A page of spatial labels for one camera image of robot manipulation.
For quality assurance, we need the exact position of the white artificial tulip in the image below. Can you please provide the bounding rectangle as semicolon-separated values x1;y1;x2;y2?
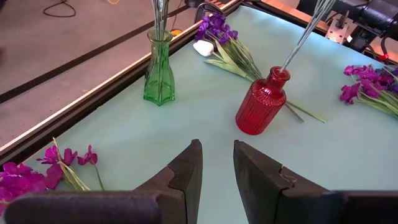
192;39;326;124

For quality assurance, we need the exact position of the magenta artificial flower bunch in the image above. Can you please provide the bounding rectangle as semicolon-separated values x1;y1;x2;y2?
279;0;336;73
0;136;106;215
339;64;398;118

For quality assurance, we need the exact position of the black floor cable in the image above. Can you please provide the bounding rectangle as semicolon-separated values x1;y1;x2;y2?
42;0;77;18

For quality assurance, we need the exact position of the green glass vase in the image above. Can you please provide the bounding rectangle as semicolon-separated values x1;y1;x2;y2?
143;28;175;106

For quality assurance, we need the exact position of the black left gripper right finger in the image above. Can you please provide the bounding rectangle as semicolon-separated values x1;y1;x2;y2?
233;139;330;224

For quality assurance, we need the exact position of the teal table mat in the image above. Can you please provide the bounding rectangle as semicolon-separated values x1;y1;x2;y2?
23;4;398;224

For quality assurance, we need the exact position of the silver mounting plate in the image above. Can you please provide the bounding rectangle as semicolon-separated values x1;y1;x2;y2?
325;17;351;44

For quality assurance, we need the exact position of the red ribbed glass vase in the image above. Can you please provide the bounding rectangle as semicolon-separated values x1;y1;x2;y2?
235;65;292;136

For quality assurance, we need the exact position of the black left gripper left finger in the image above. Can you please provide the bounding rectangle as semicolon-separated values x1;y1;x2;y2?
133;139;203;224

